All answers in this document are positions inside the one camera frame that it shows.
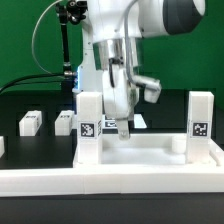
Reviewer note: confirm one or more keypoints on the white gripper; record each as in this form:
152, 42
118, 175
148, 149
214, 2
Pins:
119, 98

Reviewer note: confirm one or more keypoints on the white desk top tray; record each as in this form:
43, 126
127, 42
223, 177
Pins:
153, 149

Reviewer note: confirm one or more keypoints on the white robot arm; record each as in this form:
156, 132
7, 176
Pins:
112, 30

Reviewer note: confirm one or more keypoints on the fiducial marker sheet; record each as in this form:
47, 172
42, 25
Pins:
139, 122

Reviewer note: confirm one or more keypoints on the white front fence wall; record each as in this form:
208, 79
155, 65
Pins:
111, 180

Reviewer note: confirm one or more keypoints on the white fence wall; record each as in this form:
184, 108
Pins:
111, 180
2, 148

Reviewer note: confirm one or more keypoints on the white left fence wall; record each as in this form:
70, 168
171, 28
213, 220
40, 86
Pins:
2, 148

